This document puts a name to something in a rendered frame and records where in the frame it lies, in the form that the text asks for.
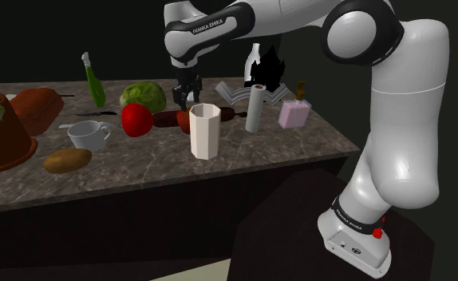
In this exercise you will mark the white glass bottle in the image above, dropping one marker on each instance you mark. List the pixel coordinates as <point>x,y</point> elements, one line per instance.
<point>250,66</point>

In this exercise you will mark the dark red rolling pin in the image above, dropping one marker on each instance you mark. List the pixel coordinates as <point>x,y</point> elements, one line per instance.
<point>166,118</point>

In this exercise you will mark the small red fruit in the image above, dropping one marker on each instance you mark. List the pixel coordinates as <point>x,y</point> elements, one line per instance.
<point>183,121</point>

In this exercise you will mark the grey zigzag rack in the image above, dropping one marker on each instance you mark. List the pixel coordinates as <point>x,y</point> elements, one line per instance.
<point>229,93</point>

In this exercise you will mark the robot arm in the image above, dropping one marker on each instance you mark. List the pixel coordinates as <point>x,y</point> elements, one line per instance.
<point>404,116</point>

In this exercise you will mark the dark robot stand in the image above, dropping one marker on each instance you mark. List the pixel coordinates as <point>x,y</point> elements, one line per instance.
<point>283,233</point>

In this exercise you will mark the pink square perfume bottle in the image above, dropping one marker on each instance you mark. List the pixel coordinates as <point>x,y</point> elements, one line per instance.
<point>294,114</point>

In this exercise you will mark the white octagonal tumbler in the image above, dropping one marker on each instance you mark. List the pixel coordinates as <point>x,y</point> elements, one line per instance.
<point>204,136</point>

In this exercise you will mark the white paper towel roll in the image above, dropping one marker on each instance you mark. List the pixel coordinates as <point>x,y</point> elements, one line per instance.
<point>254,111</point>

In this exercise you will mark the red apple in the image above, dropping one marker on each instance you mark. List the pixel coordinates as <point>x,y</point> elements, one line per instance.
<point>136,120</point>

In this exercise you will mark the green lettuce head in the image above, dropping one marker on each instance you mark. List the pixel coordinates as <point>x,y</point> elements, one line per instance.
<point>145,95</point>

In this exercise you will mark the black knife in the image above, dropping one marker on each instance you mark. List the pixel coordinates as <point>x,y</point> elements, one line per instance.
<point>96,114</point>

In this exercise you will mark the plant in terracotta pot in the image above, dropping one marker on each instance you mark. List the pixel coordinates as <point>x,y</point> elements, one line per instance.
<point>3,148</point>

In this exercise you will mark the brown bread loaf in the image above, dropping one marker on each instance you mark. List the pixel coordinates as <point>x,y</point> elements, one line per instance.
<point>38,109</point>

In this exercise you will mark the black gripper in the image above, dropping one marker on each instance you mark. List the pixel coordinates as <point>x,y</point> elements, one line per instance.
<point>185,77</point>

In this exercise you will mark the brown potato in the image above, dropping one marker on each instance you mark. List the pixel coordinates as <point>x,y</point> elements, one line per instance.
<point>67,160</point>

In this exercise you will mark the green bottle with white top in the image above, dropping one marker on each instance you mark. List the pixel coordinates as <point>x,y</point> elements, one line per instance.
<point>95,87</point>

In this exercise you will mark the black jagged object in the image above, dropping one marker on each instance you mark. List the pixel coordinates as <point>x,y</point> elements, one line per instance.
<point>270,72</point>

